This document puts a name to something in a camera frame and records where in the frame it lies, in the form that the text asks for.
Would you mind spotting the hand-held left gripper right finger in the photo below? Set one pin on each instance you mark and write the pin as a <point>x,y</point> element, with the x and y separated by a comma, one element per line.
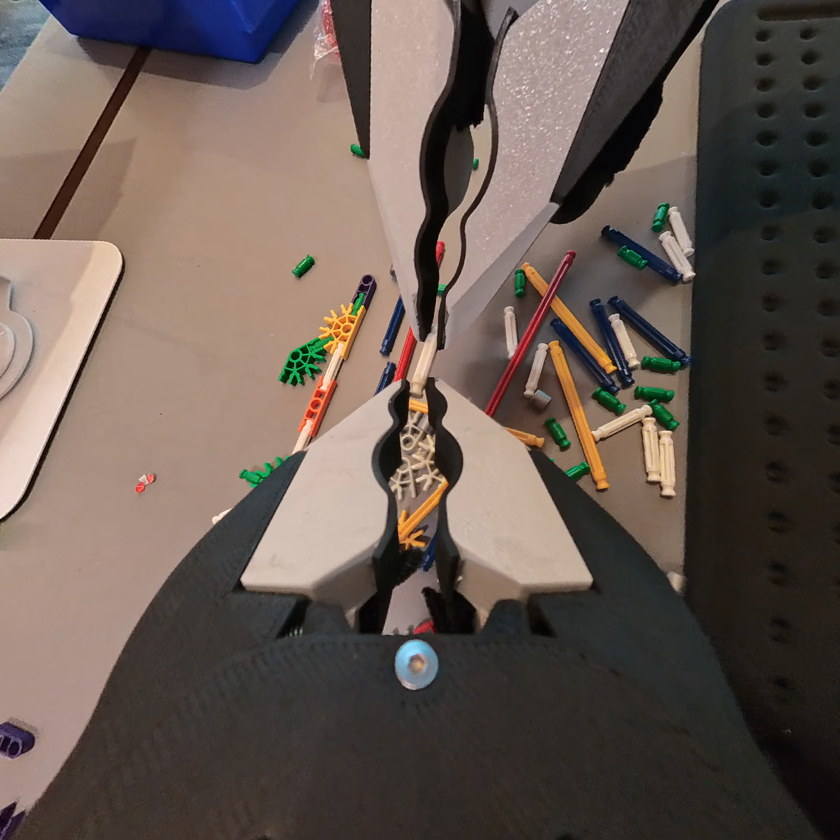
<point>512,518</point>

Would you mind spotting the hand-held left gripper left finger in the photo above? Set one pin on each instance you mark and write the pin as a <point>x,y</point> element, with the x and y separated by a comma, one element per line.
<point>308,525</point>

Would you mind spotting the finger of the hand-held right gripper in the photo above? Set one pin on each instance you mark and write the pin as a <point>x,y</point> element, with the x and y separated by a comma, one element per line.
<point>558,98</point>
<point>403,131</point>

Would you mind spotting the multicolour rod connector assembly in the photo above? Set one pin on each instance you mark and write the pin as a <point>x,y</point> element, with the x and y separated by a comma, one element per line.
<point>321,407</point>

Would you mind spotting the white plastic rod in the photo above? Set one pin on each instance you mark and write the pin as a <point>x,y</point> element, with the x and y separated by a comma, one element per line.
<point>425,361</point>

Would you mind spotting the yellow fan connector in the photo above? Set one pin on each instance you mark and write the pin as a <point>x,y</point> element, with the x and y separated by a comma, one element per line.
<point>410,539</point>

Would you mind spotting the white snowflake connector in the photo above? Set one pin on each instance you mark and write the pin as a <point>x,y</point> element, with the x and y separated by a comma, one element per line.
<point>410,476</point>

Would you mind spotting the small clear plastic bag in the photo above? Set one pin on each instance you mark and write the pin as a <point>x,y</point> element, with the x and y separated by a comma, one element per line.
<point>326,39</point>

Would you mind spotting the grey spacer sleeve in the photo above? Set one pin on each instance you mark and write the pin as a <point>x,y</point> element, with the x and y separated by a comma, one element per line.
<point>541,399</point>

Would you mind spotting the grey fan connector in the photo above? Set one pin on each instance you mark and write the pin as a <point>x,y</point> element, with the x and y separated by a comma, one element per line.
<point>415,433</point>

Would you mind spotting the group of white rods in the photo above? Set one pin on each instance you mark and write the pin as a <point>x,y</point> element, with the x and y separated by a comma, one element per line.
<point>666,459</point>

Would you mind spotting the group of green short rods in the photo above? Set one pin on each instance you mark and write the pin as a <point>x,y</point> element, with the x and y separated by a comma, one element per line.
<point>303,266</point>

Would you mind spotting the small red plastic bits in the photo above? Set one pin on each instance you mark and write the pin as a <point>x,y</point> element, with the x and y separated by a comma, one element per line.
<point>144,482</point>

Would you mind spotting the red long rod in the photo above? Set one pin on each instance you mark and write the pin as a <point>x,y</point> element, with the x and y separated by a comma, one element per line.
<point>531,330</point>
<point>405,354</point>

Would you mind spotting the blue plastic bin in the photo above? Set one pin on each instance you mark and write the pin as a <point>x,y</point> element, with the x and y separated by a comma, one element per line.
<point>170,26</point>

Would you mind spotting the plastic blister card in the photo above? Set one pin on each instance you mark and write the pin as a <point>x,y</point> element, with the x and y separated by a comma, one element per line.
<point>59,367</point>

